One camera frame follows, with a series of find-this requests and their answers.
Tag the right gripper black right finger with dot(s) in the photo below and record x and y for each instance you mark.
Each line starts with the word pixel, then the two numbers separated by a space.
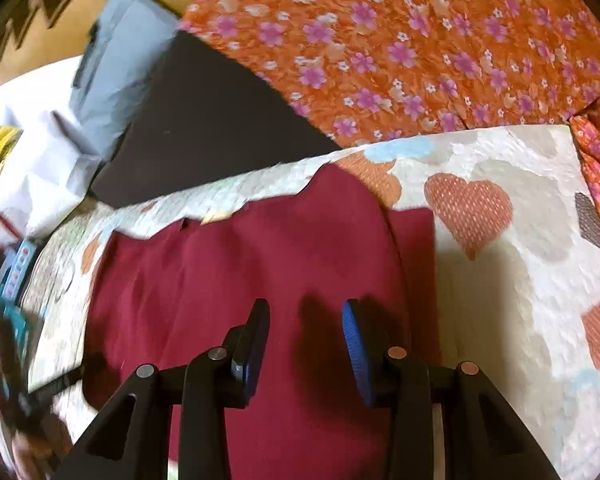
pixel 483 437

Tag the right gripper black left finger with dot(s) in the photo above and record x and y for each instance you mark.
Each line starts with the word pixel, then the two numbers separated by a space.
pixel 130 436

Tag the dark red small sweater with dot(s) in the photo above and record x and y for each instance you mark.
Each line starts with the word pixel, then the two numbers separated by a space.
pixel 168 298

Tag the quilted heart pattern bedspread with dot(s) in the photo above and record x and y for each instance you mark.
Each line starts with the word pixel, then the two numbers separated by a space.
pixel 517 265

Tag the teal cardboard box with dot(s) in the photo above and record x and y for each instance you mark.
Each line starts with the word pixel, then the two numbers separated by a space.
pixel 15 333

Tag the light blue shapes toy box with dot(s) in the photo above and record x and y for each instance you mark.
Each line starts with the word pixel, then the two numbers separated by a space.
pixel 16 267

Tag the white paper shopping bag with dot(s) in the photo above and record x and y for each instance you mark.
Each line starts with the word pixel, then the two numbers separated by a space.
pixel 47 175

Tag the black ribbed fabric cushion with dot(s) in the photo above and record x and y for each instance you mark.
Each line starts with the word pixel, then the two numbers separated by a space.
pixel 204 118

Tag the orange floral fabric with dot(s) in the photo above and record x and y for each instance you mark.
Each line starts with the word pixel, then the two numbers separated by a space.
pixel 371 70

